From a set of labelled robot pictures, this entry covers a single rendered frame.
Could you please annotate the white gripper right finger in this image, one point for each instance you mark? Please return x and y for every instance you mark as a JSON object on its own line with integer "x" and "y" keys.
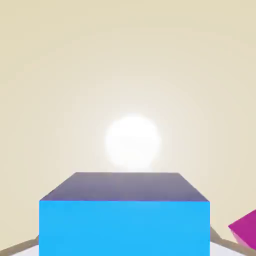
{"x": 224, "y": 249}

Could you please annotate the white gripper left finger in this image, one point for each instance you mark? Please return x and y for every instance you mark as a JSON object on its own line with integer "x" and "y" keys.
{"x": 24, "y": 250}

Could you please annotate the small blue cube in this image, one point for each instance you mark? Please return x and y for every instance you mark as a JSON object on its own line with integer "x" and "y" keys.
{"x": 124, "y": 224}

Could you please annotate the small magenta cube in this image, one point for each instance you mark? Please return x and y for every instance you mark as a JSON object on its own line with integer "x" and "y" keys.
{"x": 247, "y": 228}

